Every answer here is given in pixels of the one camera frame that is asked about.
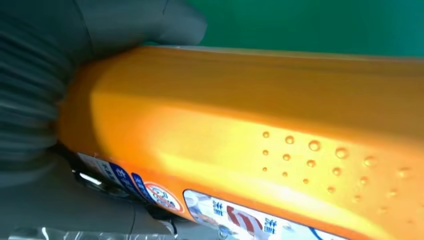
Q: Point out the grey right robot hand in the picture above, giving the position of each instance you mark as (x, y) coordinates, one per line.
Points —
(66, 212)

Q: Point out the green table mat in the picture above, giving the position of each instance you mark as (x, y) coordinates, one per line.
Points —
(298, 23)

